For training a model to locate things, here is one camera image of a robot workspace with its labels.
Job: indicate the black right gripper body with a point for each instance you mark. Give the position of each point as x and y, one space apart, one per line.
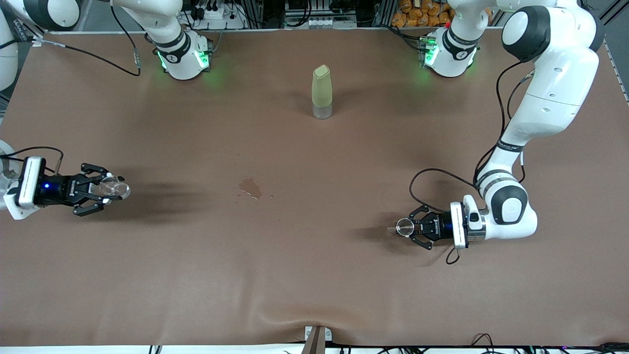
58 189

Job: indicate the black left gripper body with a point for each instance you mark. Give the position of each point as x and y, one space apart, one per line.
439 226

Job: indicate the steel double jigger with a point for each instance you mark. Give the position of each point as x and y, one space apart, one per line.
405 226

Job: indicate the clear glass measuring cup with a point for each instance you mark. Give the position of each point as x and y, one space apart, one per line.
115 189

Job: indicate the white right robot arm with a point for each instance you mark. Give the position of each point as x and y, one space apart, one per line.
182 64

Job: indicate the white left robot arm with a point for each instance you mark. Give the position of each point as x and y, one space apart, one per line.
555 93

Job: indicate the brown table mat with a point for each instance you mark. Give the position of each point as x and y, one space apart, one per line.
314 275

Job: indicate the brown liquid spill stain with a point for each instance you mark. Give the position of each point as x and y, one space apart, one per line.
250 188

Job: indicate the olive green bottle clear base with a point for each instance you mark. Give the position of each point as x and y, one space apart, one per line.
322 91

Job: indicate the orange snack bag pile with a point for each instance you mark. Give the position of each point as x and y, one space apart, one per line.
417 14

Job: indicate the white power strip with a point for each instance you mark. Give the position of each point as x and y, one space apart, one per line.
216 14

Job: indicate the white terminal strip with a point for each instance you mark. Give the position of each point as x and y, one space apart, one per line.
331 22

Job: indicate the metal clamp bracket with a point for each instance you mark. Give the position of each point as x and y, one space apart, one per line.
308 334

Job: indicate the brown camera pole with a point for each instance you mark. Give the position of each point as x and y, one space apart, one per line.
315 344

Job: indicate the aluminium frame rail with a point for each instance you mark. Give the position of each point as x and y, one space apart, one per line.
616 64

